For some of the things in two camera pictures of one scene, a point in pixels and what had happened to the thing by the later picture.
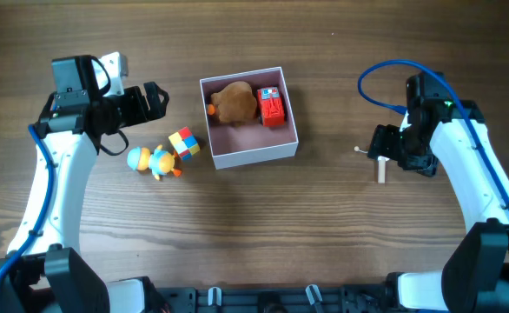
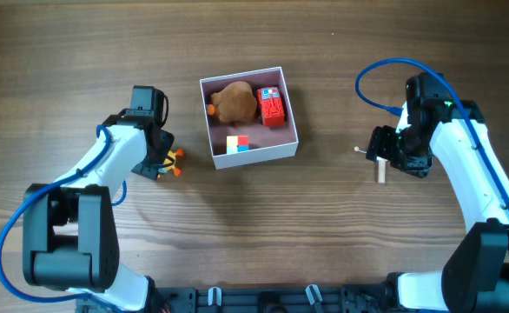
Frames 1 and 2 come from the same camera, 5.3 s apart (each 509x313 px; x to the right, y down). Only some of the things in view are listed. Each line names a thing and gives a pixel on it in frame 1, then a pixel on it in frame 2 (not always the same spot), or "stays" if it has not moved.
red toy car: [271, 106] stays
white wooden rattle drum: [381, 165] stays
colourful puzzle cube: [185, 143] → [237, 143]
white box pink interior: [247, 143] stays
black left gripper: [156, 110] → [150, 172]
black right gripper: [385, 143] stays
